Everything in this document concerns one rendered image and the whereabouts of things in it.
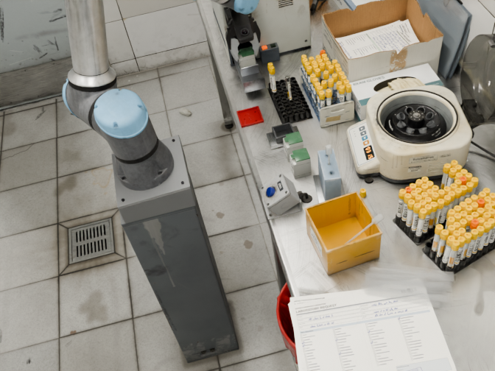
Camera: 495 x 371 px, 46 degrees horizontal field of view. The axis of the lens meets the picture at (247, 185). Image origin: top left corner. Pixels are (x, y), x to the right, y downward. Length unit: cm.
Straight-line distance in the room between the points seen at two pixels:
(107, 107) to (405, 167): 73
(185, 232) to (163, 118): 160
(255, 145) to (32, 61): 197
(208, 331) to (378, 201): 88
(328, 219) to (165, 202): 42
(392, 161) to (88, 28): 78
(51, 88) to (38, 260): 113
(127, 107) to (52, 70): 205
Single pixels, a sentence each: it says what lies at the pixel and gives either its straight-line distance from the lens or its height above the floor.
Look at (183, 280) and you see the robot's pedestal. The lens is 180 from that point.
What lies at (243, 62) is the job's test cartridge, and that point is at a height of 96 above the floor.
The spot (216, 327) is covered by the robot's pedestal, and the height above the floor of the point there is 21.
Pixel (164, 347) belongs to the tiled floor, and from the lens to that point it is 233.
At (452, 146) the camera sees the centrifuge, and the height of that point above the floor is 99.
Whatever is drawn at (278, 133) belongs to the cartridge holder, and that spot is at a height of 89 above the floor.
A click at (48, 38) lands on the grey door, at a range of 330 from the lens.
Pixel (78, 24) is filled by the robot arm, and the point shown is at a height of 134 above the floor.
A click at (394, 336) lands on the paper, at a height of 89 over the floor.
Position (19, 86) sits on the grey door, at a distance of 348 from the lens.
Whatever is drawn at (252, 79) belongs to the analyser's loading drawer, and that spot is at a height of 93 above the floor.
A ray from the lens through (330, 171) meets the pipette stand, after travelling 142.
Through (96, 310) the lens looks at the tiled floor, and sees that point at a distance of 249.
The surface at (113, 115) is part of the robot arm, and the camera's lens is 137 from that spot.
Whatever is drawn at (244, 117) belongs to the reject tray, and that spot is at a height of 88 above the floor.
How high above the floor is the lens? 203
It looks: 49 degrees down
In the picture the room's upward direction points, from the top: 11 degrees counter-clockwise
